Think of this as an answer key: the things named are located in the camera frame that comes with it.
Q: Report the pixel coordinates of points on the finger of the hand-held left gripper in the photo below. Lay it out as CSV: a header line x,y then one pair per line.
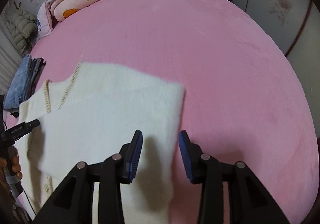
x,y
25,127

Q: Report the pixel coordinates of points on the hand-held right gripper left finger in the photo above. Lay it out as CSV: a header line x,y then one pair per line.
x,y
135,156

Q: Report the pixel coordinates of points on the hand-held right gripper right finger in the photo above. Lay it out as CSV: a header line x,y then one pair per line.
x,y
185,156

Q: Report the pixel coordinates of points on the white fuzzy sweater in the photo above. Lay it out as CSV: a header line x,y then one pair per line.
x,y
100,114

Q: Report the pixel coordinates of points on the person's left hand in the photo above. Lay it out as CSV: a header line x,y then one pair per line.
x,y
16,164

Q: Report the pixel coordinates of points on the folded dark garment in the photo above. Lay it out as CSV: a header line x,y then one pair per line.
x,y
14,114

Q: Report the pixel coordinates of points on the folded blue jeans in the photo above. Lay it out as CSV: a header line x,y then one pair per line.
x,y
23,81

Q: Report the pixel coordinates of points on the white curtain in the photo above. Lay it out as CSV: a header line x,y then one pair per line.
x,y
7,64

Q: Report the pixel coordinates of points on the pink bed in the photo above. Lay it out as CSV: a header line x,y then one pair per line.
x,y
200,64

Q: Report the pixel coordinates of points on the pale green puffer jacket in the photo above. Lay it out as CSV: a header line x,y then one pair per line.
x,y
20,26

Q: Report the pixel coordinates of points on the pink cartoon print pillow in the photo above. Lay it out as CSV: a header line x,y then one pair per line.
x,y
43,23

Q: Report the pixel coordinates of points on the floral sliding wardrobe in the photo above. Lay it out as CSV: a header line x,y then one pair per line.
x,y
270,1

